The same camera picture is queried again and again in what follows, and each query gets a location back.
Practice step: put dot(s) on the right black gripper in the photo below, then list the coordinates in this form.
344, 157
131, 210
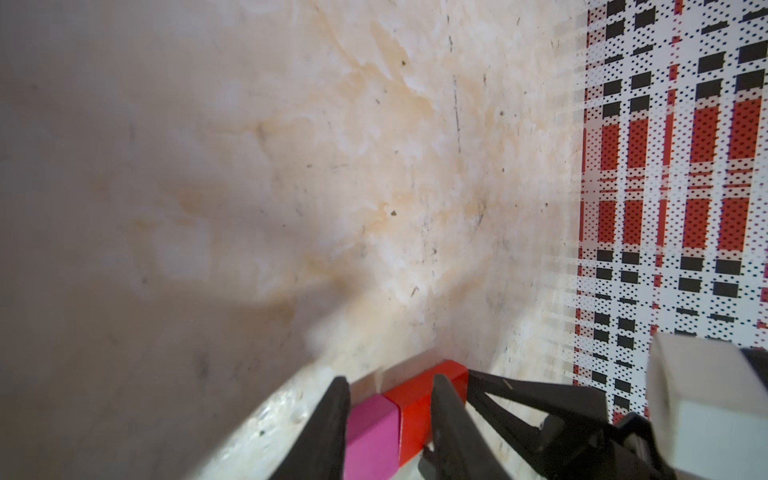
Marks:
574, 440

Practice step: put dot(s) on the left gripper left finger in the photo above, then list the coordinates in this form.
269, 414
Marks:
319, 451

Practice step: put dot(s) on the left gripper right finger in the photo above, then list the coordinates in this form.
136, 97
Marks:
459, 450

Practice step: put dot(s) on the small magenta cube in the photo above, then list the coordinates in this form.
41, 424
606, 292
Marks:
372, 440

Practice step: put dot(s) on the red block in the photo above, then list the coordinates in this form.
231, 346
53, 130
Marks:
413, 399

